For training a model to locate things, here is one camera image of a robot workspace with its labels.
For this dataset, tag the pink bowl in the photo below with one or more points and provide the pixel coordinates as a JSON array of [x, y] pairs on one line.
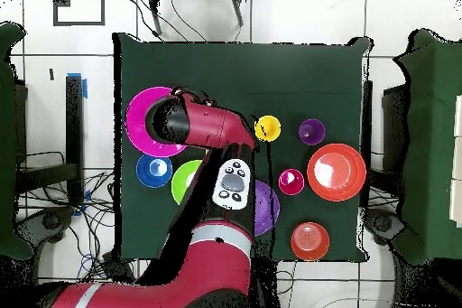
[[137, 123]]

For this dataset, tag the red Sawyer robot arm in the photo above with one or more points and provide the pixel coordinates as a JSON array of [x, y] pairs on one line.
[[216, 268]]

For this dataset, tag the yellow cup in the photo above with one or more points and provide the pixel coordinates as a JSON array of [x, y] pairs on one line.
[[269, 129]]

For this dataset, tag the green bowl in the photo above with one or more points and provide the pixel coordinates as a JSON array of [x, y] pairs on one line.
[[184, 181]]

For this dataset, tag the red cup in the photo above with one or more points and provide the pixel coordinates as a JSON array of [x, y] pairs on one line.
[[291, 182]]

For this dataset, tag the purple bowl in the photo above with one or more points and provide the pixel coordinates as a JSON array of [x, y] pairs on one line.
[[267, 210]]

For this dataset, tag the purple cup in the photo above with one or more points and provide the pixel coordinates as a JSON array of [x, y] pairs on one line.
[[311, 132]]

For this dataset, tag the blue bowl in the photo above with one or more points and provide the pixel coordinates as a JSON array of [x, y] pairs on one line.
[[144, 174]]

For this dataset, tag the large orange bowl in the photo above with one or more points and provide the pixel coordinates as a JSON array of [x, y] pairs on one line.
[[335, 172]]

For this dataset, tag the small orange bowl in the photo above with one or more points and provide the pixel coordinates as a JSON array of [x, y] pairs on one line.
[[310, 241]]

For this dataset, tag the blue tape strip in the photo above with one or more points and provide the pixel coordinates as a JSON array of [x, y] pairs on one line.
[[85, 89]]

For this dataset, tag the black metal stand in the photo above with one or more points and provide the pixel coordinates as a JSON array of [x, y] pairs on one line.
[[74, 123]]

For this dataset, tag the neighbouring dark green tablecloth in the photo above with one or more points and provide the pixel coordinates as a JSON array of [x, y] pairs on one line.
[[7, 141], [433, 141]]

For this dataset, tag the grey pedestal leg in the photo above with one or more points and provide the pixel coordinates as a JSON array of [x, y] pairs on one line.
[[382, 223], [47, 221]]

